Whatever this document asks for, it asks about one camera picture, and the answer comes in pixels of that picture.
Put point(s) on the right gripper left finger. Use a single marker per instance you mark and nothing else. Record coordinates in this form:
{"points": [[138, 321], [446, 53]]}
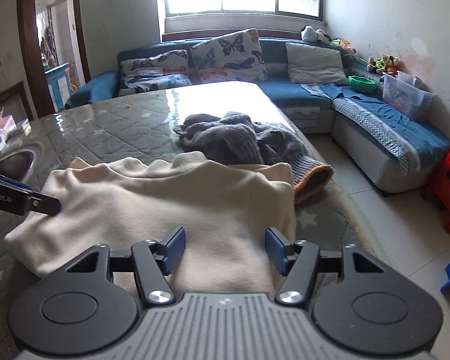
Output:
{"points": [[153, 261]]}

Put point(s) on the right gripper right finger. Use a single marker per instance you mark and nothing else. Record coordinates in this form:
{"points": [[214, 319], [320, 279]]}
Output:
{"points": [[297, 262]]}

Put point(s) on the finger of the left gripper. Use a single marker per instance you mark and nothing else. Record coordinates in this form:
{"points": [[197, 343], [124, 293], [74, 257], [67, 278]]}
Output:
{"points": [[15, 183], [44, 204]]}

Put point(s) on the cream sweater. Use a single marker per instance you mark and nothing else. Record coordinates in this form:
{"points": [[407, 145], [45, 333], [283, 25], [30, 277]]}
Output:
{"points": [[225, 211]]}

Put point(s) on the round black table heater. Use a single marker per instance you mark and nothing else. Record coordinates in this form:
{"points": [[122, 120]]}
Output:
{"points": [[18, 164]]}

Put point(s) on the tissue box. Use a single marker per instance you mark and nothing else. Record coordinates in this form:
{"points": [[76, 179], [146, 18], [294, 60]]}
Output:
{"points": [[0, 125]]}

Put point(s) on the green booklet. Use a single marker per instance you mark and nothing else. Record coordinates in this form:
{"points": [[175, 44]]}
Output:
{"points": [[21, 127]]}

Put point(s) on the blue white kids cabinet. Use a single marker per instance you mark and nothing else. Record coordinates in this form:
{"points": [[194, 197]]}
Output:
{"points": [[59, 84]]}

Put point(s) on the blue corner sofa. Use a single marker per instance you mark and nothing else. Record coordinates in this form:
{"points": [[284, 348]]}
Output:
{"points": [[395, 152]]}

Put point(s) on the grey knit garment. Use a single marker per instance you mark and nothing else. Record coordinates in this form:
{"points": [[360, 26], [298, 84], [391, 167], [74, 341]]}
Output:
{"points": [[236, 140]]}

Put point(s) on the flat butterfly cushion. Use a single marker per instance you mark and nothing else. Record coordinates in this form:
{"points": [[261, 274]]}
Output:
{"points": [[165, 71]]}

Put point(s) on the green bowl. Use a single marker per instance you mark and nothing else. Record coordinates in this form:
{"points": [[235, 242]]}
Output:
{"points": [[362, 84]]}

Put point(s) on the grey cushion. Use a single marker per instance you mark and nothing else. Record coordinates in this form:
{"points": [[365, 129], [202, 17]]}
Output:
{"points": [[314, 65]]}

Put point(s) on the clear plastic storage box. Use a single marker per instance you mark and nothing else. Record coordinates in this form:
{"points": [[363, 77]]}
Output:
{"points": [[413, 102]]}

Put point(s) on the upright butterfly cushion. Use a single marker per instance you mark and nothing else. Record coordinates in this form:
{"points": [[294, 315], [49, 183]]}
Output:
{"points": [[235, 56]]}

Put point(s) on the panda plush toy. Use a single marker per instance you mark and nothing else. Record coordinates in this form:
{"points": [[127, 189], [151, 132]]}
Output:
{"points": [[309, 34]]}

